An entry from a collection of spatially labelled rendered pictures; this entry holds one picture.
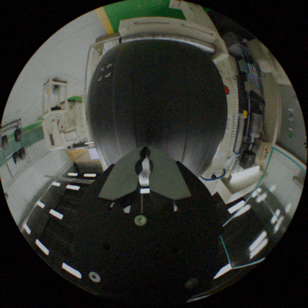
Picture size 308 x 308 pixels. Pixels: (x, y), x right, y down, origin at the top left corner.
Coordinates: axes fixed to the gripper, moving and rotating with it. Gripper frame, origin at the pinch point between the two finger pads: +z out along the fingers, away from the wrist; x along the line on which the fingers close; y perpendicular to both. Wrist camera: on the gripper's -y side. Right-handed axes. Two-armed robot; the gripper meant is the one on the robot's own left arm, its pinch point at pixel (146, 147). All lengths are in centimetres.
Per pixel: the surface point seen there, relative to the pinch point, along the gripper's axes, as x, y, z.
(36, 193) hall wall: -1089, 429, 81
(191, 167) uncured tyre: 8.4, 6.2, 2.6
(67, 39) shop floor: -92, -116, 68
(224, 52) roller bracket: 26.4, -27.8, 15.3
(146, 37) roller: 0.5, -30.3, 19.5
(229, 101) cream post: 37.0, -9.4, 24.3
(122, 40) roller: -7.3, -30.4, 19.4
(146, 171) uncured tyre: -0.5, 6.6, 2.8
